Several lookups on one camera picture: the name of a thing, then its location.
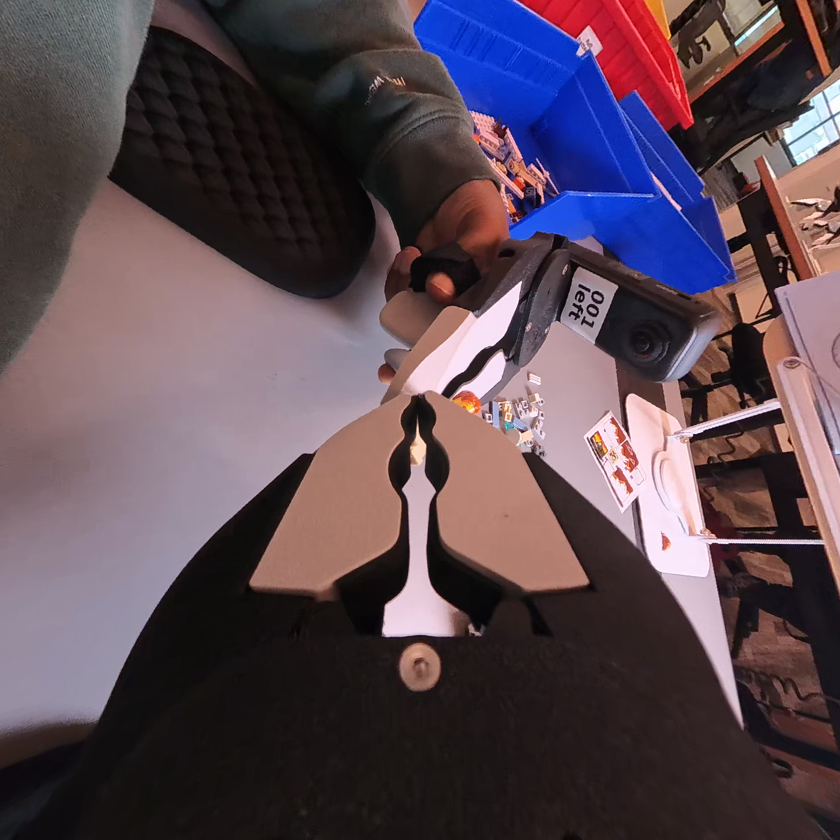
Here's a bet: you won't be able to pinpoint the black mesh cushion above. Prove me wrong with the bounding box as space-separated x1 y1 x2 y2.
108 26 376 299

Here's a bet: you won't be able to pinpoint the white book stand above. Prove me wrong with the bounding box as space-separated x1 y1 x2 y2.
623 357 840 578

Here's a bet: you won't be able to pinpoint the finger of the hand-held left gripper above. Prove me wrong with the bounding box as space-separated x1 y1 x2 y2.
381 282 526 404
453 351 521 403

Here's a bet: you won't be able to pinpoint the person's left hand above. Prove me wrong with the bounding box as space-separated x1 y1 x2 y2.
377 177 511 387

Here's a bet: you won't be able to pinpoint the paned window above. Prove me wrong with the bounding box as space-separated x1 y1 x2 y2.
784 85 840 165

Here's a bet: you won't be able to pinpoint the pile of small lego pieces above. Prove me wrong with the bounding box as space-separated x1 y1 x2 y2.
482 371 549 458

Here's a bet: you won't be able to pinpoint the person's left forearm green sleeve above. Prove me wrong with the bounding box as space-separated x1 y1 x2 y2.
203 0 500 247

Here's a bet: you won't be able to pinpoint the scattered assorted lego bricks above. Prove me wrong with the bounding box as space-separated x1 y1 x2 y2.
469 110 560 222

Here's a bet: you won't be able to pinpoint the blue plastic bin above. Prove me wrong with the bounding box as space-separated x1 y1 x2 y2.
413 0 660 224
508 88 737 295

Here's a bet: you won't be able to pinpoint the pale blue instruction booklet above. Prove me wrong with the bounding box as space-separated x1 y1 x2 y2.
774 276 840 454

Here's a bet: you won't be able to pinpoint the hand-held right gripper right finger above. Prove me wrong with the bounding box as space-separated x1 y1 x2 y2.
420 390 592 597

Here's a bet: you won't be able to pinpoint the person's torso green sweatshirt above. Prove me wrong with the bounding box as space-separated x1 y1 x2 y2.
0 0 155 371

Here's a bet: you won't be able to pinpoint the lego sticker sheet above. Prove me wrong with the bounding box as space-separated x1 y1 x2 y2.
584 411 647 513

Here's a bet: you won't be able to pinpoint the red plastic bin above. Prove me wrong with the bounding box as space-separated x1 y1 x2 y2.
525 0 695 130

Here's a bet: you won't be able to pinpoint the wooden top standing desk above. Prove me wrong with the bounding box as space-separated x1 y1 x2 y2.
689 0 834 99

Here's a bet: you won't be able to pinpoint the black mesh office chair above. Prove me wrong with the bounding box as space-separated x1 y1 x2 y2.
676 0 723 67

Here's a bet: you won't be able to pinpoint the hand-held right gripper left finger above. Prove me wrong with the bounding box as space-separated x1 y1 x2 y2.
249 394 421 602

